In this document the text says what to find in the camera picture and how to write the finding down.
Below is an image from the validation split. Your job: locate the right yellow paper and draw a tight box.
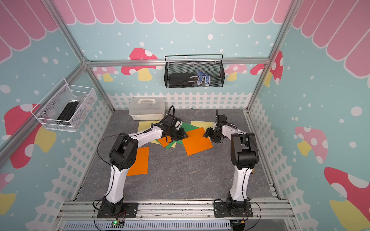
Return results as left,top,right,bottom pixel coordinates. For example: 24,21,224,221
191,121,214,131

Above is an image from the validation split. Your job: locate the white plastic storage box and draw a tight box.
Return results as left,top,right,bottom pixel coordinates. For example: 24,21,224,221
129,97,165,121

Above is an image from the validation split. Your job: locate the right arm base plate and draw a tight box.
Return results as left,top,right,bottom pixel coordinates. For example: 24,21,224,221
213,200,253,218

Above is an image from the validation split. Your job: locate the small green circuit board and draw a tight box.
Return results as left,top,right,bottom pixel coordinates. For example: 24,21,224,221
110,220,125,229

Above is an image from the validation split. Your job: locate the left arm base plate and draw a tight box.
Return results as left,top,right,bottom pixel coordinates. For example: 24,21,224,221
97,201,138,218

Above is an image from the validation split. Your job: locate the blue white item in basket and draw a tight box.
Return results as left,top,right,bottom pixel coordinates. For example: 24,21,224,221
188,70,211,87

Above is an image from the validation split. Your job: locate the orange paper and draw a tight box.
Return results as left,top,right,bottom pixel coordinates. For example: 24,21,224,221
183,128,213,156
157,136,174,150
127,147,149,176

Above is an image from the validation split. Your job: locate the large green paper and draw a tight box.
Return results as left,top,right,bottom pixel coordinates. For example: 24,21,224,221
164,122,200,150

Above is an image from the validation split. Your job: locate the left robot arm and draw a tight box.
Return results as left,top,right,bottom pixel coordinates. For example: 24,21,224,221
92,105,188,220

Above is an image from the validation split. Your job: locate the black wire wall basket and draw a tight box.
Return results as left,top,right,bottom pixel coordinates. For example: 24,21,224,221
164,54,225,88

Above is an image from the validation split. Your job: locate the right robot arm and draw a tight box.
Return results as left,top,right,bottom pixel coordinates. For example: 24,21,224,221
203,111,259,218

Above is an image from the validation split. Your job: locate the black box in white basket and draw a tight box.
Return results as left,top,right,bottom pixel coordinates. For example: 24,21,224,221
56,100,79,126

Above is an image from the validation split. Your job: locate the white wire wall basket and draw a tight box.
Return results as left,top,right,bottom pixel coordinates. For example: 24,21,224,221
31,79,98,132

